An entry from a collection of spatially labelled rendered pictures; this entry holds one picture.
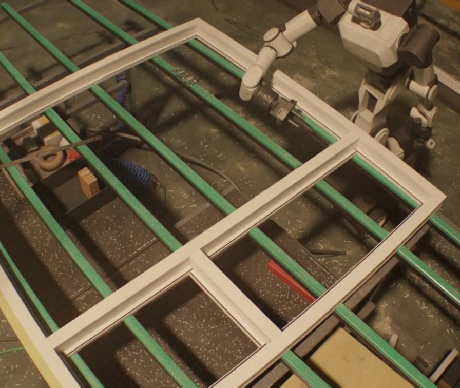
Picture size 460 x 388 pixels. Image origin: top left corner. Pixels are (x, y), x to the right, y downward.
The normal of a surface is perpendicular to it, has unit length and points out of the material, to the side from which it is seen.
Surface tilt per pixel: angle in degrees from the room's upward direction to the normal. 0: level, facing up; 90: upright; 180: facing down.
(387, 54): 104
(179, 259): 0
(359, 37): 77
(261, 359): 0
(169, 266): 0
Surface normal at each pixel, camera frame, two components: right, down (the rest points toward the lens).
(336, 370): 0.05, -0.61
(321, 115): -0.75, 0.50
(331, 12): -0.37, 0.26
